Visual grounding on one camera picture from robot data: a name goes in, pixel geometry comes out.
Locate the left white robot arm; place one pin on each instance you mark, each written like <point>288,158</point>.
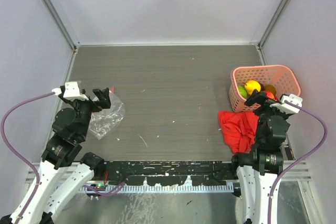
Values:
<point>45,198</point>

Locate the white slotted cable duct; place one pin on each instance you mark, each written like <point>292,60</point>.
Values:
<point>175,189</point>

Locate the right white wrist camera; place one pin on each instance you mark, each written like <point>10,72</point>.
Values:
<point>288,104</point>

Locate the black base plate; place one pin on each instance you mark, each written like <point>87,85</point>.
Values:
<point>166,173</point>

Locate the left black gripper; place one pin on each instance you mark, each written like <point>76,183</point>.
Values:
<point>103,95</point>

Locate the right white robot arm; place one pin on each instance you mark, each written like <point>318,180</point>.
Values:
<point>259,170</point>

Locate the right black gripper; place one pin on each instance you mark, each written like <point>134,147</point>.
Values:
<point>260,97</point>

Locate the red cloth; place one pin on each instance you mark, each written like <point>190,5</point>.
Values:
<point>238,129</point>

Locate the red apple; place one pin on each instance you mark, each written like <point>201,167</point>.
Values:
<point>270,95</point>

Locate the yellow pear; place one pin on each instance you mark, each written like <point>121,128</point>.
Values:
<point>252,85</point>

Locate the clear zip top bag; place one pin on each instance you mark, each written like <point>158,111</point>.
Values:
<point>106,121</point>

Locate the aluminium frame post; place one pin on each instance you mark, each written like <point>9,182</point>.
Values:
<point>57,12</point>
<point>271,25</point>

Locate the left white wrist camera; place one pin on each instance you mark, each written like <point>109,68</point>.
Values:
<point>71,91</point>

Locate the green apple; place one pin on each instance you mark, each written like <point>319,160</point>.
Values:
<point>243,92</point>

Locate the orange brown fruit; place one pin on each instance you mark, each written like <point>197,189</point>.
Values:
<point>271,89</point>

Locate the pink plastic basket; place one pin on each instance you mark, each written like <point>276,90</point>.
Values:
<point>279,76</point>

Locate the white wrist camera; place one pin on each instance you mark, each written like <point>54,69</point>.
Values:
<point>288,104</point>
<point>71,91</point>

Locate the left aluminium frame post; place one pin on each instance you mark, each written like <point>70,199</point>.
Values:
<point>57,12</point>

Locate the right aluminium frame post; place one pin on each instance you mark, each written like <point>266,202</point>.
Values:
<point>271,25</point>

